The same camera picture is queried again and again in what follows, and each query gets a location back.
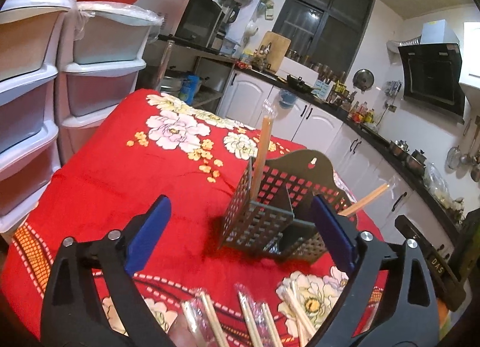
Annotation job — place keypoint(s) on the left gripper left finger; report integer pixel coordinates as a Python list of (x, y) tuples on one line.
[(72, 313)]

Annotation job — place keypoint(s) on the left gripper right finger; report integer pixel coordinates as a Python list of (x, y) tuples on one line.
[(407, 314)]

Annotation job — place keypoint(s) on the chopstick pair four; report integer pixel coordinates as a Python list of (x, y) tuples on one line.
[(305, 328)]

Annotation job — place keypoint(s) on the chopstick pair two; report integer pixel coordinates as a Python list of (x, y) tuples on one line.
[(363, 202)]

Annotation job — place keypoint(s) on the chopstick pair three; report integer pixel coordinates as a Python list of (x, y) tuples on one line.
[(202, 320)]

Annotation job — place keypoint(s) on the chopstick pair five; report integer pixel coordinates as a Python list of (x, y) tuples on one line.
[(258, 318)]

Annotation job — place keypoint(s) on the chopstick pair one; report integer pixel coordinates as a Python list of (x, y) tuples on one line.
[(270, 114)]

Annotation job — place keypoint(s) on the dark kitchen window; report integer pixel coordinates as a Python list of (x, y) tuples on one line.
[(328, 32)]

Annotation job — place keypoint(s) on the white lower cabinets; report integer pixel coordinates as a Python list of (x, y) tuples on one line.
[(361, 165)]

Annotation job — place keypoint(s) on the red floral tablecloth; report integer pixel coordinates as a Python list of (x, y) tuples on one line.
[(151, 145)]

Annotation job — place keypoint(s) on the grey perforated utensil holder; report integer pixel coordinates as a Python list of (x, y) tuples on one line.
[(276, 223)]

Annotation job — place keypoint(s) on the black range hood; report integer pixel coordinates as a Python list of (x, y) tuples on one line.
[(431, 78)]

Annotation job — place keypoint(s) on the hanging dark pot lid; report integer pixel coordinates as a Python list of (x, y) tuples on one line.
[(363, 80)]

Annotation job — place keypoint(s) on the black wok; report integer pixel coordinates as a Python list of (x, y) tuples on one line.
[(298, 84)]

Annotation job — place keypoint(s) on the right white drawer unit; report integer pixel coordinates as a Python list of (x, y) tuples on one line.
[(99, 58)]

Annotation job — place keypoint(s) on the white drawer unit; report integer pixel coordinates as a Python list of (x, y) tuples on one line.
[(99, 58), (30, 34)]

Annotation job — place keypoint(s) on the wooden cutting board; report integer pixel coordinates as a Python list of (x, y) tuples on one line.
[(277, 46)]

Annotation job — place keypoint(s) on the left white drawer unit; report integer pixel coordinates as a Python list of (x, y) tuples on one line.
[(30, 34)]

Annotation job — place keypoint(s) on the black microwave oven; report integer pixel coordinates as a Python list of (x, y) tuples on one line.
[(194, 21)]

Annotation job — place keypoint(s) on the black blender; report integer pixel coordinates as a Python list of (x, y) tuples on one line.
[(230, 10)]

